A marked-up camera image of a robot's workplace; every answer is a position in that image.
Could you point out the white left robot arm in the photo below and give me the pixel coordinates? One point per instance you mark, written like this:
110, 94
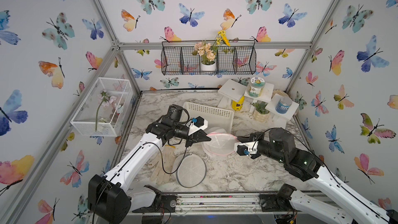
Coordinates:
136, 161

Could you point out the white pot with flowers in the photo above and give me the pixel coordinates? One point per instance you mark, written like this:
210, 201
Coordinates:
208, 51

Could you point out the white perforated plastic basket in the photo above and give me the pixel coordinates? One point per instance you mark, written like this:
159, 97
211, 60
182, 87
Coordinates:
216, 117

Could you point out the white tiered wooden shelf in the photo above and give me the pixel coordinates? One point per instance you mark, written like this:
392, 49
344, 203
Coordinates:
233, 91

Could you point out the pink artificial rose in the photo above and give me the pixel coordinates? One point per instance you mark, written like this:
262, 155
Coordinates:
106, 100

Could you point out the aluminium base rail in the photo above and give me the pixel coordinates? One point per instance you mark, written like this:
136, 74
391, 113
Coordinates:
217, 203

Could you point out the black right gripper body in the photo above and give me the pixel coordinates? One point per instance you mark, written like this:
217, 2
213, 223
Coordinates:
256, 136

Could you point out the beige work glove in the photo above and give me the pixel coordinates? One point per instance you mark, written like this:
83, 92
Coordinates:
163, 164

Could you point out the yellow plastic bottle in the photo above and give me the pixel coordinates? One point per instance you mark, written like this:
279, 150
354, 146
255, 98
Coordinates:
238, 105

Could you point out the pink trimmed mesh bag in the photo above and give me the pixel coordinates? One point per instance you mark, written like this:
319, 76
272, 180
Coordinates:
221, 143

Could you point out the white mesh laundry bag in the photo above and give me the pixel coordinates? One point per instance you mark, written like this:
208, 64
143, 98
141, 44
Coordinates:
190, 170

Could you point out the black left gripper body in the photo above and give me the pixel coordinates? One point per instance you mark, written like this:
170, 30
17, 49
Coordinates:
190, 139

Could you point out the white wire wall basket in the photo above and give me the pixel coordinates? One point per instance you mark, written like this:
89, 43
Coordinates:
102, 111

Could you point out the green lidded glass jar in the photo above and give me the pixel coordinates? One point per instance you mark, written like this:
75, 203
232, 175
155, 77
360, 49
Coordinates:
255, 86

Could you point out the cream bubble plant pot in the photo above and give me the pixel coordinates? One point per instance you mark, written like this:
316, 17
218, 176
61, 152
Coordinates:
260, 117

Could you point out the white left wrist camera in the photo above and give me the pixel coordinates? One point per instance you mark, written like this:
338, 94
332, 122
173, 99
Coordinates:
197, 124

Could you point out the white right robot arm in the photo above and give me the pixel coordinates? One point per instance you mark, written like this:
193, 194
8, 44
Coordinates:
352, 208

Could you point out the blue granule jar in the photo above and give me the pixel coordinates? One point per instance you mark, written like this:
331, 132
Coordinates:
283, 105

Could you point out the green artificial plant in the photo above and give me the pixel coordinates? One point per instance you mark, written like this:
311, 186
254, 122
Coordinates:
260, 107

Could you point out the black wire wall basket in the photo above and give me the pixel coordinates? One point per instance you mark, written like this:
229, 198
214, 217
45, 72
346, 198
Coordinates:
235, 57

